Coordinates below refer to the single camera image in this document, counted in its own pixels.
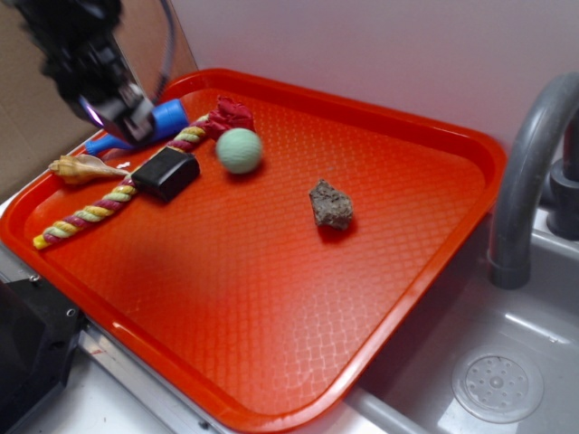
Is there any multicolour twisted rope toy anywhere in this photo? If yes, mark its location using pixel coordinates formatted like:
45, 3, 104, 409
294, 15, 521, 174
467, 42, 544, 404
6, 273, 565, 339
33, 115, 208, 250

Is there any sink drain strainer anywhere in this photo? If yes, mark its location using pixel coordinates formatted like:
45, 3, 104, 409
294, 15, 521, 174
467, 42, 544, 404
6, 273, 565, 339
451, 345, 545, 424

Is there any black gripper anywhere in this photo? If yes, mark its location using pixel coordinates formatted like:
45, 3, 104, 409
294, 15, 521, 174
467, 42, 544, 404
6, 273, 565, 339
13, 1, 155, 145

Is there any grey faucet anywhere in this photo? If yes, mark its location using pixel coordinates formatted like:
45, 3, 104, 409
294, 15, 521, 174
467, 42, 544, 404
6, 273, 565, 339
488, 71, 578, 289

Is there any tan conch seashell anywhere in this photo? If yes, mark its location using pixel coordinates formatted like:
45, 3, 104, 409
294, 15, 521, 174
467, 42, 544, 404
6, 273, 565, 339
48, 155, 128, 185

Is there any black rectangular block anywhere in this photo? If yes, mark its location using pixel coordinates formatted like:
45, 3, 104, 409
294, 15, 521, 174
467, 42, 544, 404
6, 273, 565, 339
131, 146, 201, 203

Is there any green ball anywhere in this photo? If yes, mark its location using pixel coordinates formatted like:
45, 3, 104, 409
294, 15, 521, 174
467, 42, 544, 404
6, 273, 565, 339
215, 128, 262, 175

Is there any brown rock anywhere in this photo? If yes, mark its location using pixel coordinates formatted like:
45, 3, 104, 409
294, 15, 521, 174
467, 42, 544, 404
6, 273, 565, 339
308, 179, 354, 231

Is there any grey sink basin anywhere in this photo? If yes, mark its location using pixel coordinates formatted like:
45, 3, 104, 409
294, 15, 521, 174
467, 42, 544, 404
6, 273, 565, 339
343, 216, 579, 434

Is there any red plastic tray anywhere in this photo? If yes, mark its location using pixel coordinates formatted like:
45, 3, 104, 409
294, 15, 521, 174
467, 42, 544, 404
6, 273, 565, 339
1, 70, 506, 433

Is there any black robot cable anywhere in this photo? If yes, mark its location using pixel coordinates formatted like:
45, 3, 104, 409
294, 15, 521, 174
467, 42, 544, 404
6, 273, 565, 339
151, 0, 177, 105

